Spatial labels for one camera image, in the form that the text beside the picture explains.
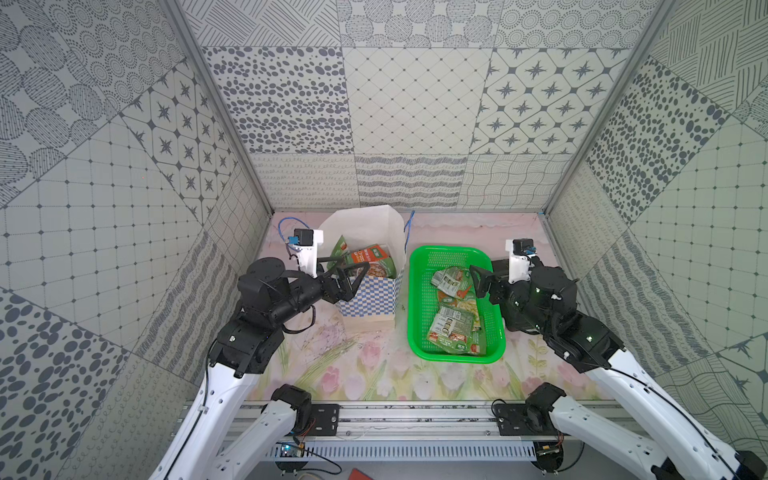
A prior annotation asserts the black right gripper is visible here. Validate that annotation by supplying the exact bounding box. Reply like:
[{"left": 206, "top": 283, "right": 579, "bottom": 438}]
[{"left": 472, "top": 260, "right": 553, "bottom": 338}]

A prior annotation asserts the red hot sour soup packet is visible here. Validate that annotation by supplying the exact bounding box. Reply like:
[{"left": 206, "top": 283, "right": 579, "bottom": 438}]
[{"left": 350, "top": 244, "right": 397, "bottom": 279}]

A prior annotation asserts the blue checkered paper bag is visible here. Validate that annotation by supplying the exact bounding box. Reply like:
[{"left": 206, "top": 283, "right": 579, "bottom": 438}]
[{"left": 277, "top": 204, "right": 416, "bottom": 318}]

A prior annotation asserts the yellow green condiment packet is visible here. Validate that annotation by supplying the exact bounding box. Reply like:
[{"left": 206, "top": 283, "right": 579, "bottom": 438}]
[{"left": 330, "top": 236, "right": 349, "bottom": 257}]

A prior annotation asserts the mushroom soup packet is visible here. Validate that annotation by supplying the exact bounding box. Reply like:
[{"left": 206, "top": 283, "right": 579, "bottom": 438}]
[{"left": 455, "top": 296, "right": 480, "bottom": 321}]

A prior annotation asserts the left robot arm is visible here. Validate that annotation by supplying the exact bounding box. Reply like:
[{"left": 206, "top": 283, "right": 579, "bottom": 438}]
[{"left": 152, "top": 257, "right": 370, "bottom": 479}]

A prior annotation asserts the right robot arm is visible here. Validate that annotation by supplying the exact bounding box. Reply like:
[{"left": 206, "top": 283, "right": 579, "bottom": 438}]
[{"left": 469, "top": 256, "right": 767, "bottom": 479}]

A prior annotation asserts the green plastic basket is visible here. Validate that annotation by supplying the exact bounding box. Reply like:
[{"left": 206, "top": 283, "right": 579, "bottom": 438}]
[{"left": 407, "top": 245, "right": 506, "bottom": 364}]

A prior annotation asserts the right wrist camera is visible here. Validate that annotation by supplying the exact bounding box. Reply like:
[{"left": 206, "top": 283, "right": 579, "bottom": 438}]
[{"left": 505, "top": 238, "right": 536, "bottom": 284}]

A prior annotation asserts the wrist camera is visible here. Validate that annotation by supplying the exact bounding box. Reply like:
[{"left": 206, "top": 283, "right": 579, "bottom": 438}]
[
  {"left": 505, "top": 238, "right": 536, "bottom": 284},
  {"left": 288, "top": 228, "right": 324, "bottom": 277}
]

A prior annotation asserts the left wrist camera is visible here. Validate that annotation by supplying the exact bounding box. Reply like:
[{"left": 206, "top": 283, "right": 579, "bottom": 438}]
[{"left": 288, "top": 228, "right": 324, "bottom": 277}]

